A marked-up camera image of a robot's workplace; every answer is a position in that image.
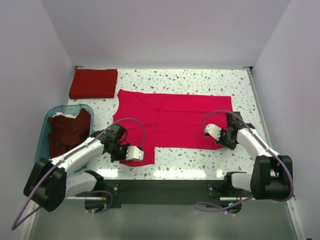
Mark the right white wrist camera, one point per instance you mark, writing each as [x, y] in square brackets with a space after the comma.
[212, 130]

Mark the folded dark red t-shirt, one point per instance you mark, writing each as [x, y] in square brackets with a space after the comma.
[93, 84]

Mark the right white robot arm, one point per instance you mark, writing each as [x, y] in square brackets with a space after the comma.
[272, 174]

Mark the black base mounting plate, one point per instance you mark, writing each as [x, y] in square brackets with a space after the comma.
[161, 192]

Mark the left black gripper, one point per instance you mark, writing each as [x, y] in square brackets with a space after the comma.
[124, 156]

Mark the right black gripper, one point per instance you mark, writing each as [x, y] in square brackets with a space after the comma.
[231, 146]

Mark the white cloth in basket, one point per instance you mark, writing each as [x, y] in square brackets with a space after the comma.
[65, 115]

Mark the dark red clothes in basket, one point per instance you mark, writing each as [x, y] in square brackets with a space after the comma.
[67, 133]

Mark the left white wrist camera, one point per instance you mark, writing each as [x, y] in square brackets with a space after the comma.
[134, 153]

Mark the teal plastic basket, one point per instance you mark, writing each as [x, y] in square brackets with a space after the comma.
[43, 146]

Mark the bright pink-red t-shirt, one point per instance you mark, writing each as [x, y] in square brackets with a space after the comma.
[169, 120]

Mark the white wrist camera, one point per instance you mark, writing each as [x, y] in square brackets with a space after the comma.
[212, 130]
[134, 153]

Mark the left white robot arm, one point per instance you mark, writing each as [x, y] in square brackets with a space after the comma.
[51, 181]

